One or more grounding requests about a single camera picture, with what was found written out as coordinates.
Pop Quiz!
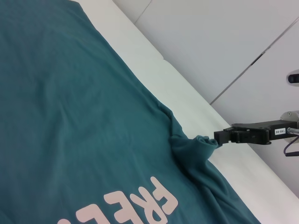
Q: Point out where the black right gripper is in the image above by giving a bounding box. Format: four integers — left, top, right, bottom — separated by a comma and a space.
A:
214, 119, 292, 146

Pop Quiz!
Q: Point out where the teal T-shirt with FREE print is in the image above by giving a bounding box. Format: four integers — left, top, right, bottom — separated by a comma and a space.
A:
0, 0, 260, 224

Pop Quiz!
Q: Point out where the right arm maroon cable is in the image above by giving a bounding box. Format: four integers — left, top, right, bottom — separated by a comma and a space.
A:
283, 134, 299, 157

